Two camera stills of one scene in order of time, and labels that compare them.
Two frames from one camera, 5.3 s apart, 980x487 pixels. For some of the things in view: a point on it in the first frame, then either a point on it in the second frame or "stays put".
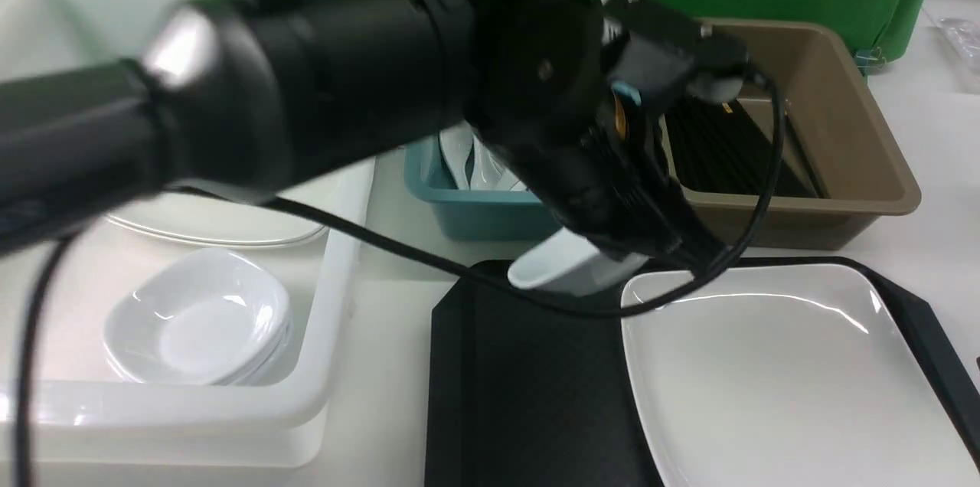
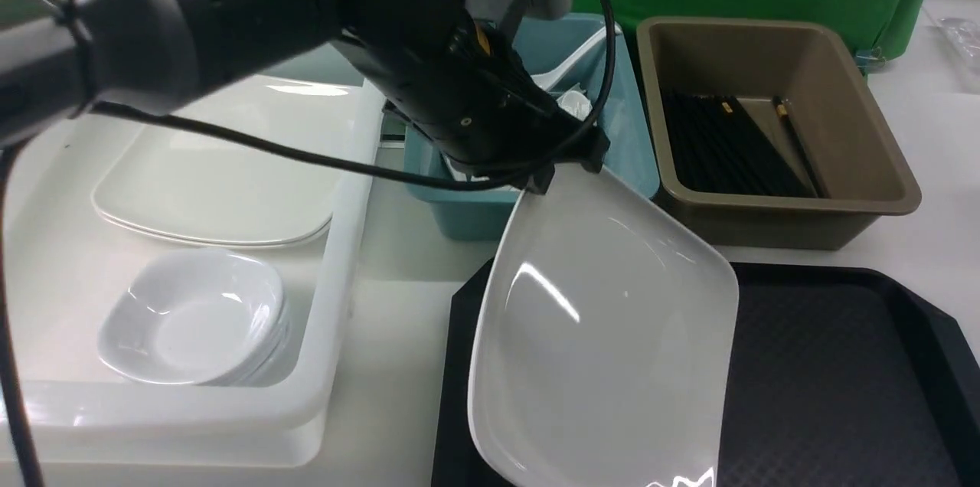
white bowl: x=209 y=317 stays put
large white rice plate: x=789 y=375 -> x=603 y=349
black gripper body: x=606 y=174 -> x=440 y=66
